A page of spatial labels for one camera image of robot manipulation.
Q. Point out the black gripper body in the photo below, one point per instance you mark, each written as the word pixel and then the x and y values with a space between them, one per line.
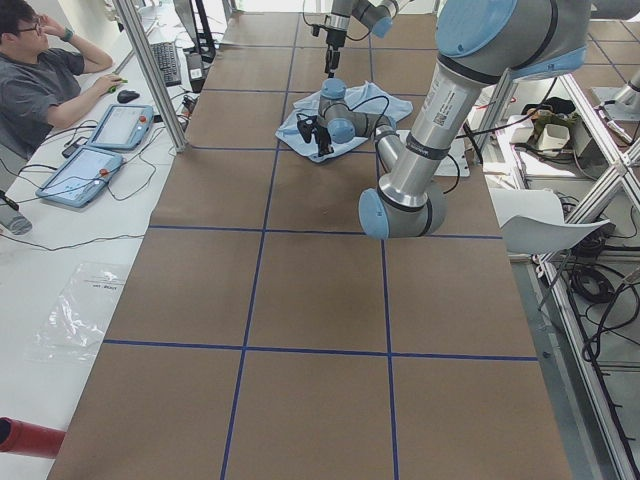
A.
pixel 321 135
pixel 332 41

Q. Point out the light blue button-up shirt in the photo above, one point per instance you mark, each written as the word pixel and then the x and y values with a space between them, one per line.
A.
pixel 367 98

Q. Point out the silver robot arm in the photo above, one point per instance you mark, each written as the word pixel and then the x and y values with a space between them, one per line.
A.
pixel 477 42
pixel 377 19

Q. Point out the black keyboard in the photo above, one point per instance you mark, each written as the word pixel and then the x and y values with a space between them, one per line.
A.
pixel 167 59

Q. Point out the upper blue teach pendant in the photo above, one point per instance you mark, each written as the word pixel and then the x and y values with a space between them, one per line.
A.
pixel 122 127

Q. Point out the blue teach pendant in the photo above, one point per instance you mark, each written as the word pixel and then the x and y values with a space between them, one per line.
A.
pixel 81 177
pixel 122 127

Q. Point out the black computer mouse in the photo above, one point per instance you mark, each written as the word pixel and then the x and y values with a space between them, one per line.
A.
pixel 127 96

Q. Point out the white plastic chair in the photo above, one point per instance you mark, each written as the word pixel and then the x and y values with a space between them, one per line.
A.
pixel 532 222

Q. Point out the lower blue teach pendant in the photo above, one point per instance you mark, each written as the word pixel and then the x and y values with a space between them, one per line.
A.
pixel 81 177

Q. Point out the seated person in grey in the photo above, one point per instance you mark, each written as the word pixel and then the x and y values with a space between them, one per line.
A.
pixel 40 62

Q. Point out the clear plastic bag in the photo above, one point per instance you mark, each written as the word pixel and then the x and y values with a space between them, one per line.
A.
pixel 77 323

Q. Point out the red cylinder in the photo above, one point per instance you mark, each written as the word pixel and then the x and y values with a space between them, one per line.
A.
pixel 27 439

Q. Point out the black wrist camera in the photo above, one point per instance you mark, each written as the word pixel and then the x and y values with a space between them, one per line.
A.
pixel 315 29
pixel 306 125

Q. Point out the grey aluminium frame post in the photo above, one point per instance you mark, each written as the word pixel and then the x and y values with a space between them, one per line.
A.
pixel 133 27

